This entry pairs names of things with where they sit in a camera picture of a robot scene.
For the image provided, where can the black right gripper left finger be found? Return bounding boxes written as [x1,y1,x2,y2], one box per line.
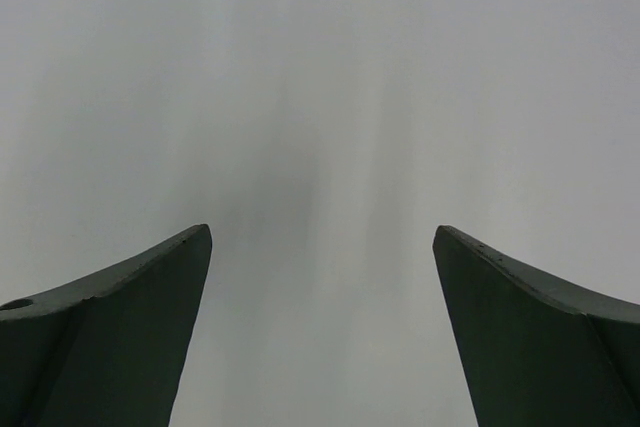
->
[1,224,212,426]

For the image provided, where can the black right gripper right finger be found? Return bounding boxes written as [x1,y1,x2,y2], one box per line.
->
[433,226,639,427]

